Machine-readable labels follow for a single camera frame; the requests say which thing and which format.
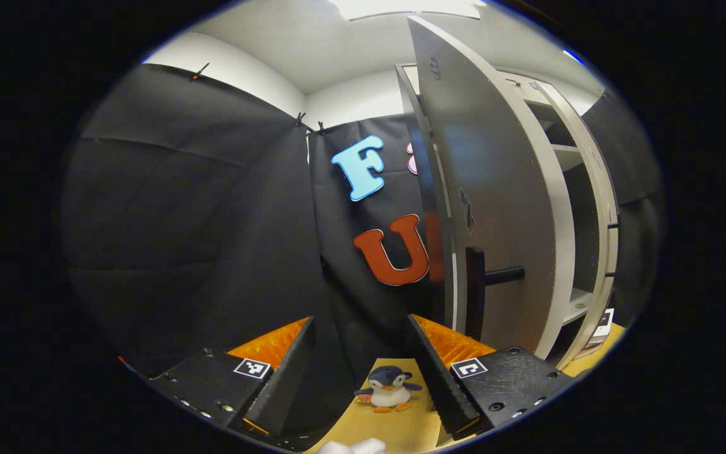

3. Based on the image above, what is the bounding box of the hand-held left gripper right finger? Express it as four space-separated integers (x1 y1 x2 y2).
406 313 577 440

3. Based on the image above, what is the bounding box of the small white printed box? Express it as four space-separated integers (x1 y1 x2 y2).
587 308 616 349

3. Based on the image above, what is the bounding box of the white cabinet door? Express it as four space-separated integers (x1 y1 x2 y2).
407 16 576 361
530 79 621 370

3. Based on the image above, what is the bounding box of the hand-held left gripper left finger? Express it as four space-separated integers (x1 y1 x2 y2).
149 317 316 437

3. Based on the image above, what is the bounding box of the large ceiling light panel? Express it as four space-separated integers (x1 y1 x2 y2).
328 0 487 21

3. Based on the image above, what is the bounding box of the penguin plush toy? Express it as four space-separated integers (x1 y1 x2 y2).
355 366 424 414

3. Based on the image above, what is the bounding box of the white and grey cabinet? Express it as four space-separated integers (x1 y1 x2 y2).
395 63 621 370

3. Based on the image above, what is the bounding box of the cabinet drawer with black handle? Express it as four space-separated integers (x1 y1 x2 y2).
495 68 556 107

